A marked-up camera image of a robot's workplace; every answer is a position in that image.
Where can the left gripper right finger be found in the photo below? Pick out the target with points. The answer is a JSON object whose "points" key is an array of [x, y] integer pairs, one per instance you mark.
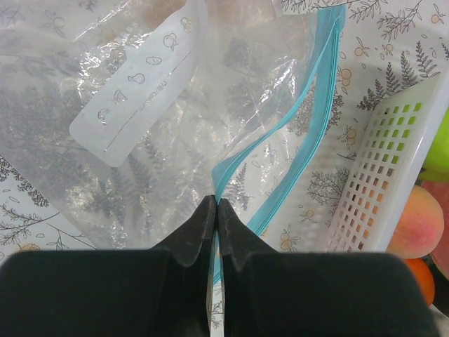
{"points": [[268, 293]]}

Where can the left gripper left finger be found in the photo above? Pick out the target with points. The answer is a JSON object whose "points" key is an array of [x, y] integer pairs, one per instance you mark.
{"points": [[162, 291]]}

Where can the peach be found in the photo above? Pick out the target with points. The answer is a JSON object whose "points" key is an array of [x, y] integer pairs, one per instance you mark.
{"points": [[419, 228]]}

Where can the clear zip top bag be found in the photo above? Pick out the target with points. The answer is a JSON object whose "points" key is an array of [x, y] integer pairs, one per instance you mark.
{"points": [[119, 117]]}

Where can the green apple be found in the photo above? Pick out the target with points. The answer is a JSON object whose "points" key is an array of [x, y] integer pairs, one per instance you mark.
{"points": [[435, 167]]}

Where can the watermelon slice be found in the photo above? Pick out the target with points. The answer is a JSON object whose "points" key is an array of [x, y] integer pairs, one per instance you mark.
{"points": [[439, 255]]}

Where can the orange tangerine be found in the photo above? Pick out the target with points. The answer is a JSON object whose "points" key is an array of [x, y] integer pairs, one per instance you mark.
{"points": [[423, 277]]}

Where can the white plastic basket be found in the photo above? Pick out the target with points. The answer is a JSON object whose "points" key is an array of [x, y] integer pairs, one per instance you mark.
{"points": [[392, 151]]}

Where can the floral table mat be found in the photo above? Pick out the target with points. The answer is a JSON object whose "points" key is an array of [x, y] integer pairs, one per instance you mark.
{"points": [[385, 48]]}

